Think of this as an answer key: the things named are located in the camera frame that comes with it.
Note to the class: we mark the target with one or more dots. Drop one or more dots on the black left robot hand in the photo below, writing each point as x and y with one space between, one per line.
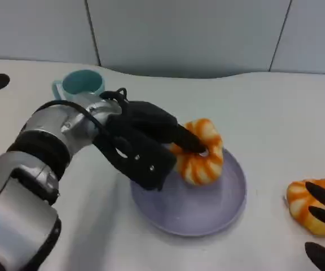
151 121

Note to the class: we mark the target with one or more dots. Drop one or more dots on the orange white toy bread roll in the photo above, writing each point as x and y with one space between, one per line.
300 203
204 166

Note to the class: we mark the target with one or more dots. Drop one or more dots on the pale green mug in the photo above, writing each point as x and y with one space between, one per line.
80 82

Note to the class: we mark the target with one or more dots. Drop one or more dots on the lilac plate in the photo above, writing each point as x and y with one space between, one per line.
190 206

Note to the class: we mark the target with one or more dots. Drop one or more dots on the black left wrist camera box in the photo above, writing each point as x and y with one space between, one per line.
148 163

